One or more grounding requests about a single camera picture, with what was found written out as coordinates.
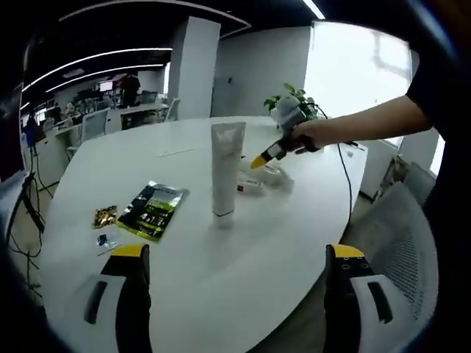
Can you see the grey mesh office chair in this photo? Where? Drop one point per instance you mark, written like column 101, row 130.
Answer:
column 393, row 250

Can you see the person's right hand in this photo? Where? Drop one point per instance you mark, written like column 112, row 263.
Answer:
column 312, row 132

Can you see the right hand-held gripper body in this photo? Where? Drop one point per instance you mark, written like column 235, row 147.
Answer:
column 290, row 114

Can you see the white office chair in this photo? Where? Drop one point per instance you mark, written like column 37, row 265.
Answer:
column 93, row 125
column 173, row 109

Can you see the potted green plant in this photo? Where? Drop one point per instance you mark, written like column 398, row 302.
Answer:
column 274, row 101

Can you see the gold sachet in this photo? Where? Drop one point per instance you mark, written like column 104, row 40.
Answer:
column 105, row 217

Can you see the ceiling light strip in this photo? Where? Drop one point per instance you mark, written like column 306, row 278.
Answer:
column 154, row 49
column 313, row 8
column 147, row 65

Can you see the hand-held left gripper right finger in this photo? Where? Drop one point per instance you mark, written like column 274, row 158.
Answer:
column 342, row 294

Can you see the white skincare tube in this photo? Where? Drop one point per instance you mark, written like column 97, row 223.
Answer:
column 225, row 169

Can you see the green printed sachet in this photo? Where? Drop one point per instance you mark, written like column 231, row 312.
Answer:
column 152, row 211

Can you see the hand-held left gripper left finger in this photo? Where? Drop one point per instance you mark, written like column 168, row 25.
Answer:
column 127, row 294

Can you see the clear bottle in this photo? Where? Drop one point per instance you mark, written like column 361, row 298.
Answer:
column 277, row 178

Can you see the window with blinds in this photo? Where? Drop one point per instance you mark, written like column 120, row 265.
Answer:
column 353, row 73

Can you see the small white sachet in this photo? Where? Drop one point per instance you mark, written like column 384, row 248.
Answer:
column 107, row 242

